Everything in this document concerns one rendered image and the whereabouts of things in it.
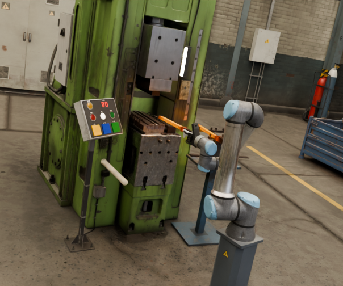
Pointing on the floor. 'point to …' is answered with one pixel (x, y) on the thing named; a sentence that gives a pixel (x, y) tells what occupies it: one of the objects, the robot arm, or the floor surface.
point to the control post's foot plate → (86, 244)
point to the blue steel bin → (335, 145)
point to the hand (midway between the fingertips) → (185, 129)
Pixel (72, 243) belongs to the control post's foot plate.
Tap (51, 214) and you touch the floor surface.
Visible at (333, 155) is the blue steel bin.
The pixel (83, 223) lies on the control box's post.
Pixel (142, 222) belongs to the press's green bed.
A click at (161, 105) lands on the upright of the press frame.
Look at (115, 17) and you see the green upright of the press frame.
